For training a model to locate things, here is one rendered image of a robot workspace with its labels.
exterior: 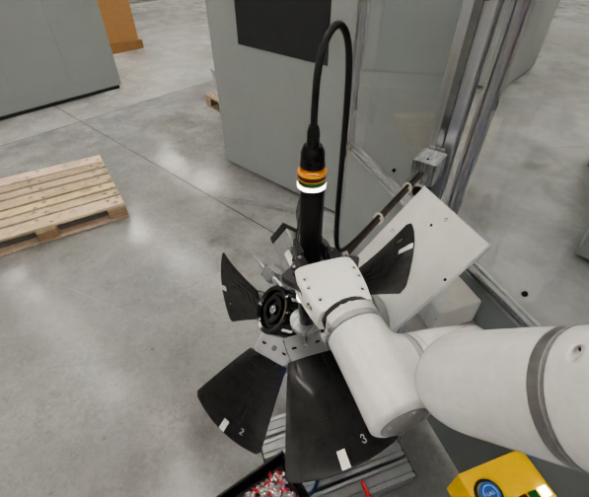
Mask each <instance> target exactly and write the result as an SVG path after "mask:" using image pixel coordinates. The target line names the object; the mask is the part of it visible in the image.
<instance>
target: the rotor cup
mask: <svg viewBox="0 0 589 497"><path fill-rule="evenodd" d="M292 298H293V299H296V300H297V294H296V292H295V290H294V289H291V288H288V287H285V286H282V285H273V286H271V287H269V288H268V289H267V290H266V291H265V292H264V293H263V295H262V297H261V298H260V300H259V303H258V310H257V323H258V328H259V329H260V330H261V331H262V332H263V333H265V334H267V335H271V336H275V337H279V338H283V339H285V338H286V337H289V336H292V335H296V334H297V333H296V332H294V331H293V329H292V328H291V325H290V318H289V317H290V316H291V315H292V314H293V312H294V311H296V310H297V309H299V303H296V302H293V301H292ZM272 305H274V306H275V307H276V310H275V312H274V314H271V313H270V311H269V310H270V307H271V306H272ZM283 328H284V329H288V330H291V331H292V333H289V332H285V331H281V330H282V329H283Z"/></svg>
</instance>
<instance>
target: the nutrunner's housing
mask: <svg viewBox="0 0 589 497"><path fill-rule="evenodd" d="M325 153H326V151H325V149H324V146H323V144H322V143H320V127H319V125H318V126H316V127H312V126H311V124H309V127H308V130H307V142H306V143H305V144H304V145H303V147H302V149H301V158H300V167H301V169H303V170H305V171H309V172H316V171H320V170H322V169H323V168H324V167H325V164H326V162H325ZM299 322H300V323H301V324H303V325H311V324H313V323H314V322H313V321H312V320H311V318H310V317H309V315H308V314H307V312H306V311H305V309H304V307H303V305H302V304H301V303H299Z"/></svg>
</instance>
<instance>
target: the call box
mask: <svg viewBox="0 0 589 497"><path fill-rule="evenodd" d="M483 482H492V483H493V484H494V485H495V486H496V487H497V488H498V489H499V491H500V493H501V497H519V496H521V495H523V494H526V495H527V496H528V497H530V496H529V495H528V492H530V491H532V490H534V489H536V490H537V492H538V493H539V494H540V496H541V497H543V496H542V494H541V493H540V491H539V490H538V487H540V486H543V485H545V486H546V487H547V488H548V489H549V491H550V492H551V494H552V495H551V496H549V497H556V495H555V494H554V493H553V491H552V490H551V488H550V487H549V486H548V484H547V483H546V482H545V480H544V479H543V477H542V476H541V475H540V473H539V472H538V471H537V469H536V468H535V467H534V465H533V464H532V463H531V461H530V460H529V459H528V457H527V456H526V455H525V454H523V453H520V452H517V451H513V452H511V453H508V454H506V455H503V456H501V457H499V458H496V459H494V460H492V461H488V462H485V463H483V464H481V465H478V466H476V467H473V468H471V469H469V470H466V471H464V472H461V473H459V474H458V475H457V477H456V478H455V479H454V480H453V481H452V483H451V484H450V485H449V486H448V487H447V490H448V492H449V493H450V495H451V497H479V493H478V489H479V486H480V485H481V484H482V483H483Z"/></svg>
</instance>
